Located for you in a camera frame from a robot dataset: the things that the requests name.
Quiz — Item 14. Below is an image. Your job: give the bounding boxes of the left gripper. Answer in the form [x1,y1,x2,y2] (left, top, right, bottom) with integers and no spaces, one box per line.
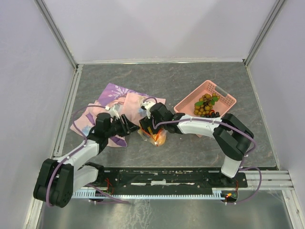
[105,114,141,138]

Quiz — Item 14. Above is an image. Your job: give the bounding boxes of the clear zip top bag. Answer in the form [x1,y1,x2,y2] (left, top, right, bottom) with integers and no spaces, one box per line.
[137,127,167,146]

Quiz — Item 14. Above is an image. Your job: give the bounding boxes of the fake peach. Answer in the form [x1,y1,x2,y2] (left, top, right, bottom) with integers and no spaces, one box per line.
[152,130,167,146]

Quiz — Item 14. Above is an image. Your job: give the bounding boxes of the fake brown longan bunch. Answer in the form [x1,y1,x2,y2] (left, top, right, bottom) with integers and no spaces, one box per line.
[193,93,220,117]

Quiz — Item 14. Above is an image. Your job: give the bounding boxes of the fake dark grape bunch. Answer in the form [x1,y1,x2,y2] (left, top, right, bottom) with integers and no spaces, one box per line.
[201,111,220,118]

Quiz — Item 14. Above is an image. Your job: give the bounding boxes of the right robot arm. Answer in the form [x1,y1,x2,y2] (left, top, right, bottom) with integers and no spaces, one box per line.
[140,101,255,187]

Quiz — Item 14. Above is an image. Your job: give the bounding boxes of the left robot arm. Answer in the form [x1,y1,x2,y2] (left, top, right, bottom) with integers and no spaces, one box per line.
[33,113,139,208]

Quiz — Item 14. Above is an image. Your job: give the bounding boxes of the pink purple printed cloth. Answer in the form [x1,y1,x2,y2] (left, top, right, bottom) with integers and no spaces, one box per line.
[70,82,166,147]

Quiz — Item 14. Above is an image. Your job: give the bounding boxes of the pink plastic basket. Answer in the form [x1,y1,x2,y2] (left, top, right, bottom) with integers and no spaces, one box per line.
[173,80,237,138]

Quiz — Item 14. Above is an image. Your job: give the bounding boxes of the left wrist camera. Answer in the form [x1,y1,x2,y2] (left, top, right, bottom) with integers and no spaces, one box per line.
[105,104,122,120]

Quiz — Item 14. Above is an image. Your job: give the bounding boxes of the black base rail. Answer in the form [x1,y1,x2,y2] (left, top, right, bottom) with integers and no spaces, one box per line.
[93,167,248,196]

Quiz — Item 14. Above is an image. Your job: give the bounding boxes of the light blue cable duct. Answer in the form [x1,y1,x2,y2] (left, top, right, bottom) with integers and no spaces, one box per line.
[71,187,227,199]

